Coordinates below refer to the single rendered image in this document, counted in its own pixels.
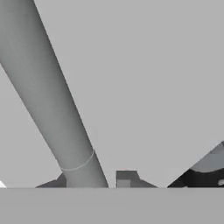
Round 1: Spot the grey cabinet door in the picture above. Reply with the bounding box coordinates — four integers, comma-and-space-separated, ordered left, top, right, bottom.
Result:
0, 0, 224, 189

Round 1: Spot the black and grey rounded object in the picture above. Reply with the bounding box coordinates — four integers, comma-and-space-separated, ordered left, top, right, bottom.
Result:
167, 141, 224, 189

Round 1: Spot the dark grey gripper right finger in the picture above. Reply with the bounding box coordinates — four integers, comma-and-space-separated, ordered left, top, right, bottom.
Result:
115, 170, 159, 189

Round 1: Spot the grey cylindrical cabinet handle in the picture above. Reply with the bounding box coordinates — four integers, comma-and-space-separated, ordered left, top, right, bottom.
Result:
0, 0, 109, 189

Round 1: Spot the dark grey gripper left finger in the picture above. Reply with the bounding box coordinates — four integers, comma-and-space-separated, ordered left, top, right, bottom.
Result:
35, 171, 68, 189

